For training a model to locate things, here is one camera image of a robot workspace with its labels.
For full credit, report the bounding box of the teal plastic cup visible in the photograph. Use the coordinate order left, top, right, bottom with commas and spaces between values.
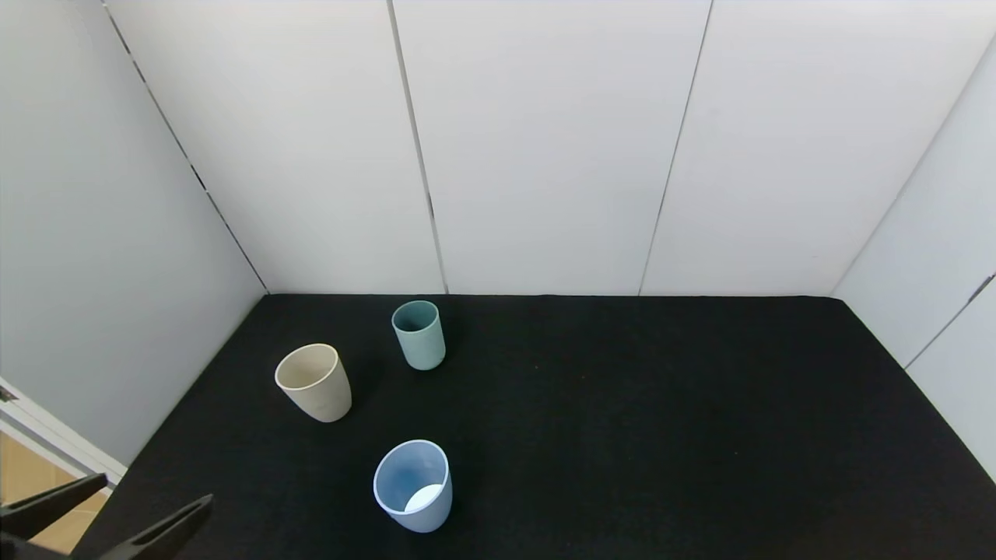
391, 300, 447, 371

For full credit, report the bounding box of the light blue plastic cup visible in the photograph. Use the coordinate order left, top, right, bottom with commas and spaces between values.
373, 439, 453, 534

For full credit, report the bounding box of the white panel base rail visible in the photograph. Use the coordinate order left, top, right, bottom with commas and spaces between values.
0, 377, 128, 495

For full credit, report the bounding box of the beige plastic cup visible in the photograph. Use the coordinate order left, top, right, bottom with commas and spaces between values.
275, 343, 352, 423

